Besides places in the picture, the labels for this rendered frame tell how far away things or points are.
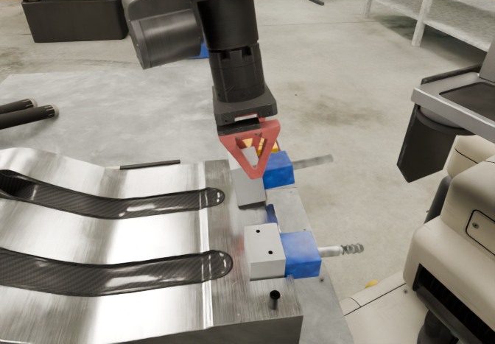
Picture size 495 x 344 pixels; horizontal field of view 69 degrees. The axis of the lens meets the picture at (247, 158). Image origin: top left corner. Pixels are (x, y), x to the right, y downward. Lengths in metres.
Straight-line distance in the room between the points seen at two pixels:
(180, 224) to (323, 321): 0.21
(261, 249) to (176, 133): 0.46
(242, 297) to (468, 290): 0.34
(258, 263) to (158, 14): 0.25
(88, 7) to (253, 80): 3.91
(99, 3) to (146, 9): 3.87
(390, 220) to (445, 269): 1.22
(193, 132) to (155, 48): 0.45
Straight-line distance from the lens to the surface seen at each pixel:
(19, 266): 0.44
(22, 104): 0.98
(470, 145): 0.88
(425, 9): 4.12
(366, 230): 1.73
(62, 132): 0.87
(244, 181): 0.44
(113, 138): 0.81
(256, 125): 0.38
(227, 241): 0.42
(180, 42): 0.36
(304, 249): 0.40
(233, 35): 0.37
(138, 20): 0.35
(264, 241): 0.38
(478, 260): 0.60
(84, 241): 0.46
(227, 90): 0.39
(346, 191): 1.91
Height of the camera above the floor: 1.20
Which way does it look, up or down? 36 degrees down
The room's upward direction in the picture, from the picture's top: straight up
